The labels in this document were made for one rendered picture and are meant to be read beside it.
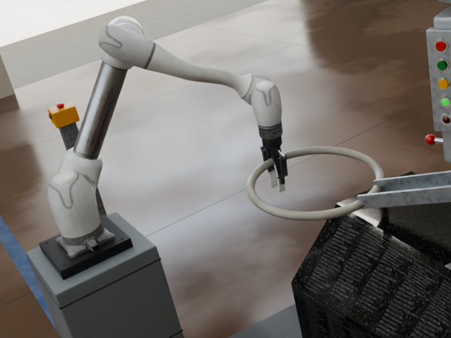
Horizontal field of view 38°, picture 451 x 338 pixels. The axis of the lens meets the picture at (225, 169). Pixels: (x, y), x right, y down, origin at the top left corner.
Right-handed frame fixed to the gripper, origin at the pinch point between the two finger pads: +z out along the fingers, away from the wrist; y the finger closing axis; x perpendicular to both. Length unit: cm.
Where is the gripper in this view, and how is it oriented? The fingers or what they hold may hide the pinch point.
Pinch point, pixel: (277, 181)
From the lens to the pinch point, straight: 259.1
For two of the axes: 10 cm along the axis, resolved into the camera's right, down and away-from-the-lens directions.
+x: 8.1, -3.9, 4.4
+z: 1.5, 8.7, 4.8
